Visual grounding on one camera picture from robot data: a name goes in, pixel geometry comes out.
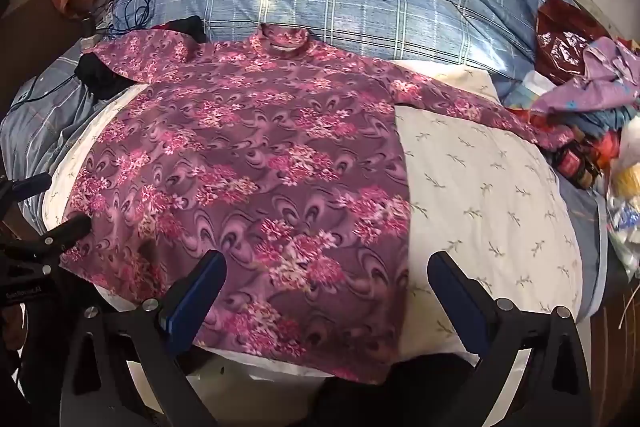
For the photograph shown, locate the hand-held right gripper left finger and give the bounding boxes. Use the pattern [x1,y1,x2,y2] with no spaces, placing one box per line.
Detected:
[59,249,228,427]

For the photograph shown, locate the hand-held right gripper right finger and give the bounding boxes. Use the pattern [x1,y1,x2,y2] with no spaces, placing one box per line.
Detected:
[427,251,593,427]

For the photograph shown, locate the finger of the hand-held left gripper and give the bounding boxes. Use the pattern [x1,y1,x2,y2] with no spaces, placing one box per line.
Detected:
[0,173,54,208]
[0,213,94,259]

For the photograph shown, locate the purple floral shirt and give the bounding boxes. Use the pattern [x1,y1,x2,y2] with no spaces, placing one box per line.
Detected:
[60,23,576,383]

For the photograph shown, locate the pile of colourful clothes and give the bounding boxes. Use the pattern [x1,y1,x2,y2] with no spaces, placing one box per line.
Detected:
[545,104,633,190]

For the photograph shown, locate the grey-blue striped cloth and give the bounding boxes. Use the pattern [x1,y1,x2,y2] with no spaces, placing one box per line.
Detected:
[0,39,126,228]

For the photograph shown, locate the white leaf-print sheet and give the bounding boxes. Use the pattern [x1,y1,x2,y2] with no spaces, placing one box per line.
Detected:
[42,69,587,380]

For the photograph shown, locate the black cloth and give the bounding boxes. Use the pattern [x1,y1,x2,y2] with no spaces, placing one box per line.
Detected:
[75,52,137,100]

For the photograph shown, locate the brown wooden furniture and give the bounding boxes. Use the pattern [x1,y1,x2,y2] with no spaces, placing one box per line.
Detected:
[0,0,97,60]

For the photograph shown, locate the white plastic bag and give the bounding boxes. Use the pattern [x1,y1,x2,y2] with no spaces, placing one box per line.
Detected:
[604,117,640,281]

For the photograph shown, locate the lilac printed cloth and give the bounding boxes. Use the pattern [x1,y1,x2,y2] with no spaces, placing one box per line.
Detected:
[530,37,640,118]

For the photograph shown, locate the red plastic bag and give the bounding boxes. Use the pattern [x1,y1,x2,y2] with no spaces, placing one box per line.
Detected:
[535,0,609,84]

